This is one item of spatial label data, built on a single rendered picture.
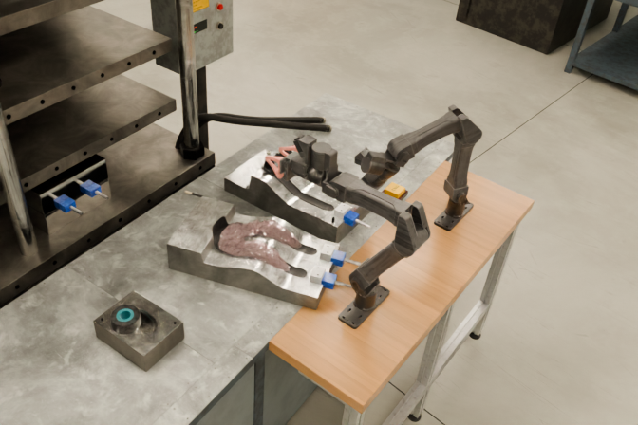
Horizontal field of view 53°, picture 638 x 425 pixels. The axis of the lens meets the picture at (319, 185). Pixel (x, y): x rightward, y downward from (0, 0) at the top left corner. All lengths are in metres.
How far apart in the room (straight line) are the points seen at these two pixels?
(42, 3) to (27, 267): 0.83
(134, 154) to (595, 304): 2.32
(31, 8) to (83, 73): 0.28
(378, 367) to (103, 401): 0.75
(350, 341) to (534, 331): 1.48
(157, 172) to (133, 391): 1.01
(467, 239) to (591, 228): 1.72
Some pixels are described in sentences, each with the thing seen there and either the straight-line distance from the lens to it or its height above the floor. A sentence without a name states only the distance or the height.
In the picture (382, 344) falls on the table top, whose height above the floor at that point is 0.80.
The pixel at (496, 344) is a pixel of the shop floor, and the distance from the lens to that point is 3.14.
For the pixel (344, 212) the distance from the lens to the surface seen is 2.18.
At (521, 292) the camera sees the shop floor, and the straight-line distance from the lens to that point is 3.42.
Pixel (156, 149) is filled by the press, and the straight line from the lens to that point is 2.71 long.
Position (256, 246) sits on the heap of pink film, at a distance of 2.04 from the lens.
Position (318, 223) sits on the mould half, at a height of 0.87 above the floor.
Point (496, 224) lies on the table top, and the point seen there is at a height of 0.80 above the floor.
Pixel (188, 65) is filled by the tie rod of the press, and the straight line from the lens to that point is 2.43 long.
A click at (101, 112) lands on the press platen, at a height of 1.04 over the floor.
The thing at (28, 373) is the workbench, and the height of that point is 0.80.
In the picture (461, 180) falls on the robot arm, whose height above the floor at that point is 0.98.
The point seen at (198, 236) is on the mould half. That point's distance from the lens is 2.08.
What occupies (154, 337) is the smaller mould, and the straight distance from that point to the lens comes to 1.87.
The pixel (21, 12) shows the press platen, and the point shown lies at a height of 1.54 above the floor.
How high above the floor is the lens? 2.30
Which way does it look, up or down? 37 degrees down
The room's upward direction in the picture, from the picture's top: 5 degrees clockwise
